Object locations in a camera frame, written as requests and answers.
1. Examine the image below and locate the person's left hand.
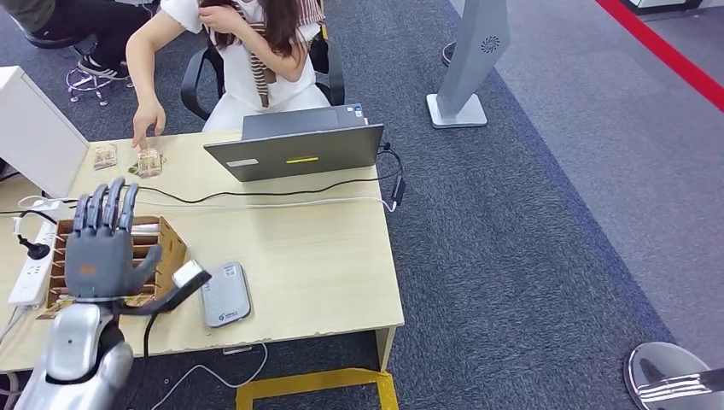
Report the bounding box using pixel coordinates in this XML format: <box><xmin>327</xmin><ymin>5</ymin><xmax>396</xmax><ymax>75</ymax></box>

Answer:
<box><xmin>199</xmin><ymin>4</ymin><xmax>250</xmax><ymax>36</ymax></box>

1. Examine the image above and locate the person's right hand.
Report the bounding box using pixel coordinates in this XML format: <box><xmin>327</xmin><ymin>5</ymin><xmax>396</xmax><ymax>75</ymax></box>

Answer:
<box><xmin>131</xmin><ymin>96</ymin><xmax>168</xmax><ymax>151</ymax></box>

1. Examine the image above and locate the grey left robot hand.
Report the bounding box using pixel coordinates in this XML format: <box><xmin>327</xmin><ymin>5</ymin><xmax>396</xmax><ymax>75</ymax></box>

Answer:
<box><xmin>63</xmin><ymin>177</ymin><xmax>164</xmax><ymax>302</ymax></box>

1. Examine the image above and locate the person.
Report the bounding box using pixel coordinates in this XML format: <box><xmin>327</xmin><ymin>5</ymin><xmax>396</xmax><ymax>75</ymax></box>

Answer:
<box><xmin>0</xmin><ymin>0</ymin><xmax>154</xmax><ymax>80</ymax></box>
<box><xmin>125</xmin><ymin>0</ymin><xmax>332</xmax><ymax>151</ymax></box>

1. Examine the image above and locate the wooden card organizer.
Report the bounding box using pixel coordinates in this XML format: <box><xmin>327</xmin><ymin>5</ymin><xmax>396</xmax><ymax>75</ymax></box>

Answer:
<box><xmin>44</xmin><ymin>215</ymin><xmax>189</xmax><ymax>311</ymax></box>

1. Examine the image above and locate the black office chair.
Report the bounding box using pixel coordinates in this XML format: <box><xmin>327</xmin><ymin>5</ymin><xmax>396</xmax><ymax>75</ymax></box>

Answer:
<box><xmin>180</xmin><ymin>25</ymin><xmax>346</xmax><ymax>121</ymax></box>

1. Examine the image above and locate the black plug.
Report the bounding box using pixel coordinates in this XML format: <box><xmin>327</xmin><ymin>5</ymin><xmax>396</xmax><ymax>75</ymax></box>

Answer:
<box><xmin>16</xmin><ymin>234</ymin><xmax>52</xmax><ymax>261</ymax></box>

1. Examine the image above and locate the chrome stool base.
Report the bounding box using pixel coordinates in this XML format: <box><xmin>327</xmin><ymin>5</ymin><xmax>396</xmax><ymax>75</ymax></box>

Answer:
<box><xmin>66</xmin><ymin>65</ymin><xmax>136</xmax><ymax>108</ymax></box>

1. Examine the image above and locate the white power strip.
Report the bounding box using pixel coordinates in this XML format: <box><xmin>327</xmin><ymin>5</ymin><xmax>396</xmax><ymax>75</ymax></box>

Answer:
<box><xmin>8</xmin><ymin>219</ymin><xmax>61</xmax><ymax>309</ymax></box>

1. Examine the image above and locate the white cabinet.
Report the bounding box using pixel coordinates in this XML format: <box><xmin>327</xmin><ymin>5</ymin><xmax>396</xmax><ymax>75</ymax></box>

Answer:
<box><xmin>0</xmin><ymin>66</ymin><xmax>91</xmax><ymax>199</ymax></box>

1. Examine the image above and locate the grey laptop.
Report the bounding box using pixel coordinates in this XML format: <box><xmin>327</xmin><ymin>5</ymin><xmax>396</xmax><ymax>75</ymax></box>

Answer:
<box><xmin>202</xmin><ymin>103</ymin><xmax>386</xmax><ymax>184</ymax></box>

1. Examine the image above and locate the yellow floor tape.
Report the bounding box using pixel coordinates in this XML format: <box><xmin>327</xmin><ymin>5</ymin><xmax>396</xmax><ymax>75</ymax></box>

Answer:
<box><xmin>235</xmin><ymin>367</ymin><xmax>400</xmax><ymax>410</ymax></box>

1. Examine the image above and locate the grey kiosk stand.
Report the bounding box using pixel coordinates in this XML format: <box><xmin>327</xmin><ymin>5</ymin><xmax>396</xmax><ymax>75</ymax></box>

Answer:
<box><xmin>425</xmin><ymin>0</ymin><xmax>511</xmax><ymax>130</ymax></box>

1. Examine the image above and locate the beige desk side panel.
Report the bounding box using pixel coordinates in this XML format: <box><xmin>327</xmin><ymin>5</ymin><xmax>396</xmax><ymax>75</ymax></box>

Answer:
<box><xmin>373</xmin><ymin>326</ymin><xmax>399</xmax><ymax>373</ymax></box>

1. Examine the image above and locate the white furniture base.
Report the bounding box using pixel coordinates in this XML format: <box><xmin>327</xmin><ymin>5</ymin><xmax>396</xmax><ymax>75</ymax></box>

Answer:
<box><xmin>619</xmin><ymin>0</ymin><xmax>708</xmax><ymax>15</ymax></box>

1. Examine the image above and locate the red floor tape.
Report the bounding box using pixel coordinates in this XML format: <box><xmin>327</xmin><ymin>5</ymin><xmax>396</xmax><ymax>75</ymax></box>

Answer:
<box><xmin>593</xmin><ymin>0</ymin><xmax>724</xmax><ymax>113</ymax></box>

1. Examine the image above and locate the black plug cable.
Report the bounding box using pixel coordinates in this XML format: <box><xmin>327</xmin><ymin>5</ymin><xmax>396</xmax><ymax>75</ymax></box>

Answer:
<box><xmin>0</xmin><ymin>209</ymin><xmax>58</xmax><ymax>225</ymax></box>

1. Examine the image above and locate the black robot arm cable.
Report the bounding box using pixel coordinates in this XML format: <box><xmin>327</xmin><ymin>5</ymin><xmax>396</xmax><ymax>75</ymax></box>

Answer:
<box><xmin>141</xmin><ymin>311</ymin><xmax>161</xmax><ymax>363</ymax></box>

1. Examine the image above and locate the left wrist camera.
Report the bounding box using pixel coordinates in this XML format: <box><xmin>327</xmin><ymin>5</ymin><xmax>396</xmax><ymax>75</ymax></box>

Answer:
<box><xmin>113</xmin><ymin>259</ymin><xmax>213</xmax><ymax>317</ymax></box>

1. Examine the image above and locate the white floor cable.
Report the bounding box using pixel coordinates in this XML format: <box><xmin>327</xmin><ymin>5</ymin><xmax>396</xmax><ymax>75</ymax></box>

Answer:
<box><xmin>148</xmin><ymin>341</ymin><xmax>270</xmax><ymax>410</ymax></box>
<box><xmin>0</xmin><ymin>307</ymin><xmax>26</xmax><ymax>410</ymax></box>

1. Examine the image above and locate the black laptop cable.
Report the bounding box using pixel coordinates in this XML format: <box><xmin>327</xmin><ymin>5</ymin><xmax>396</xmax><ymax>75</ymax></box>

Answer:
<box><xmin>61</xmin><ymin>142</ymin><xmax>406</xmax><ymax>208</ymax></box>

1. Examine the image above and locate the long white cable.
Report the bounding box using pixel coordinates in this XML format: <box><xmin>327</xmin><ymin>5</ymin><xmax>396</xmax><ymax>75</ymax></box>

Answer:
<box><xmin>16</xmin><ymin>195</ymin><xmax>397</xmax><ymax>214</ymax></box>

